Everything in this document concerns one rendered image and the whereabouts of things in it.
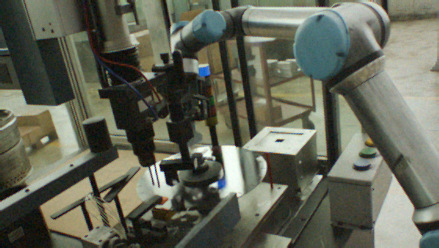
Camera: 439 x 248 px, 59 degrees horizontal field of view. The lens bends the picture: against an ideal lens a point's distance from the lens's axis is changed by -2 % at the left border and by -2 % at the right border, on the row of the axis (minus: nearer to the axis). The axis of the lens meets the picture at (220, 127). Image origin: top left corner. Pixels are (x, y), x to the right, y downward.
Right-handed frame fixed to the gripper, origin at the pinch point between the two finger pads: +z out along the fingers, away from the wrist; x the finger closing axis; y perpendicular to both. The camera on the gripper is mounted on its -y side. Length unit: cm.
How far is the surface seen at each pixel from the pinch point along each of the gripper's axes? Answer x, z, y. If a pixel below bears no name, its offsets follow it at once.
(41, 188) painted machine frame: -32.4, 8.4, -13.4
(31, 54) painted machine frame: -41.5, -16.7, -2.4
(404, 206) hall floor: 173, 23, 21
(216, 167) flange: 0.9, 5.0, 9.9
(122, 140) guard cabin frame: 43, -17, -72
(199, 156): -3.9, 2.3, 8.3
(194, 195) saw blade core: -8.8, 11.8, 10.2
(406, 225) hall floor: 157, 33, 23
